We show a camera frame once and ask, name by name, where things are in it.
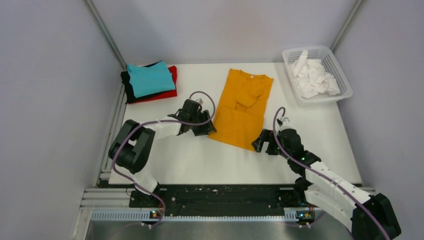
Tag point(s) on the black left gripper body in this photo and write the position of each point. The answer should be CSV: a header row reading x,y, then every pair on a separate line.
x,y
194,119

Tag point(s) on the orange t shirt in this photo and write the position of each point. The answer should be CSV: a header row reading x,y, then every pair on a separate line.
x,y
239,117

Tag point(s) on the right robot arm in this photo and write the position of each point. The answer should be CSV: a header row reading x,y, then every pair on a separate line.
x,y
364,215

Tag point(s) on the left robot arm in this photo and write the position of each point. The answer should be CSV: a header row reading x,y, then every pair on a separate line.
x,y
131,148

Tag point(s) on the red folded t shirt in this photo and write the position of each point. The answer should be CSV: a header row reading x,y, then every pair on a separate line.
x,y
160,95

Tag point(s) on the teal folded t shirt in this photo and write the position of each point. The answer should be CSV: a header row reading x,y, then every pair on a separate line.
x,y
150,80

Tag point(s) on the black folded t shirt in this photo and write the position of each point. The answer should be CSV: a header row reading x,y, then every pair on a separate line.
x,y
128,88

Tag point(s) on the white crumpled t shirt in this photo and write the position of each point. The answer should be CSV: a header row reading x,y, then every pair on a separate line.
x,y
311,78

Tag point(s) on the white plastic laundry basket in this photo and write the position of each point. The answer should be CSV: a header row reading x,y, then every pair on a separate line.
x,y
330,64

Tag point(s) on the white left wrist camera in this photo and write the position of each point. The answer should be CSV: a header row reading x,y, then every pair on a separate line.
x,y
199,101

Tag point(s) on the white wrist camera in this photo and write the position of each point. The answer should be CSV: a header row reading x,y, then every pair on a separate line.
x,y
283,123
199,101

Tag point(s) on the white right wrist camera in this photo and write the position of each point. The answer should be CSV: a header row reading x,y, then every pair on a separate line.
x,y
283,123

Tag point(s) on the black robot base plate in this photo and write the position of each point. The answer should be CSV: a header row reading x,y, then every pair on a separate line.
x,y
231,200

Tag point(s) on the white slotted cable duct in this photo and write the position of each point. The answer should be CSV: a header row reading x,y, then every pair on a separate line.
x,y
147,216

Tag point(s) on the left aluminium frame post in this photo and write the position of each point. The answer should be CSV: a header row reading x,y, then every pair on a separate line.
x,y
105,32

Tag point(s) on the aluminium frame post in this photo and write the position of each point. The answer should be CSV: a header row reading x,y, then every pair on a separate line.
x,y
105,32
347,24

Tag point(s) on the right aluminium frame post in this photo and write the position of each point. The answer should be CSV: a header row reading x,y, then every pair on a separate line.
x,y
347,24

